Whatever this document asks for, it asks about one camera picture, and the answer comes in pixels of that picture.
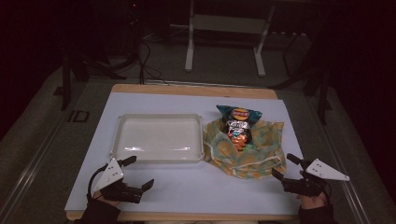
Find wooden table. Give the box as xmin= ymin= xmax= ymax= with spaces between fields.
xmin=65 ymin=83 xmax=301 ymax=222

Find teal orange chip bag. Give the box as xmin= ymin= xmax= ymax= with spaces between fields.
xmin=216 ymin=105 xmax=263 ymax=152

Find green yellow patterned cloth bag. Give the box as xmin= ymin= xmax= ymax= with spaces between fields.
xmin=202 ymin=119 xmax=288 ymax=180

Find person's right hand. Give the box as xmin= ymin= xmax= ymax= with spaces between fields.
xmin=296 ymin=191 xmax=329 ymax=211

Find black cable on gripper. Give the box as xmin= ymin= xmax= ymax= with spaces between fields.
xmin=86 ymin=163 xmax=109 ymax=202

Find person's left hand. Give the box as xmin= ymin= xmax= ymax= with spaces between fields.
xmin=92 ymin=190 xmax=120 ymax=207

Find white table sheet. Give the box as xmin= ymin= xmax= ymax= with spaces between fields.
xmin=64 ymin=91 xmax=305 ymax=217

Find white metal stand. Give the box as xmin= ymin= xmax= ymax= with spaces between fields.
xmin=184 ymin=0 xmax=276 ymax=77

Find black metal stand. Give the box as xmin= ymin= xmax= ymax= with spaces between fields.
xmin=52 ymin=50 xmax=127 ymax=112
xmin=269 ymin=29 xmax=333 ymax=126

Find white plastic tray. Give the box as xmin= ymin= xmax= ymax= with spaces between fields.
xmin=109 ymin=113 xmax=205 ymax=165

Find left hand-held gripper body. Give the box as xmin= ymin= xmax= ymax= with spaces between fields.
xmin=92 ymin=158 xmax=145 ymax=204

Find black floor cables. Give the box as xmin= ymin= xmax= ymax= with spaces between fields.
xmin=125 ymin=38 xmax=163 ymax=86

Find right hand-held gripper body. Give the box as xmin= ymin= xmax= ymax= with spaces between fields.
xmin=281 ymin=158 xmax=351 ymax=198

